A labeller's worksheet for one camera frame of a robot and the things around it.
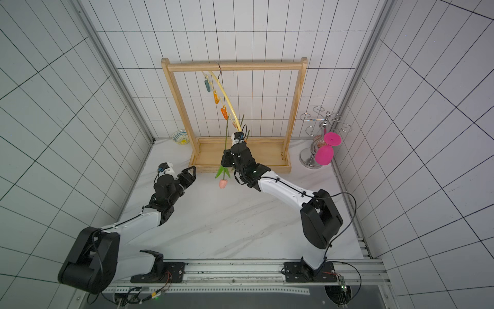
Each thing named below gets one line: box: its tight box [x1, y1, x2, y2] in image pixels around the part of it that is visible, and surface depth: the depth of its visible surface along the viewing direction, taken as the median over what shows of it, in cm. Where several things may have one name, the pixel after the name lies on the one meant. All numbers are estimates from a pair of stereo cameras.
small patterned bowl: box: [172, 129, 190, 145], surface depth 120 cm
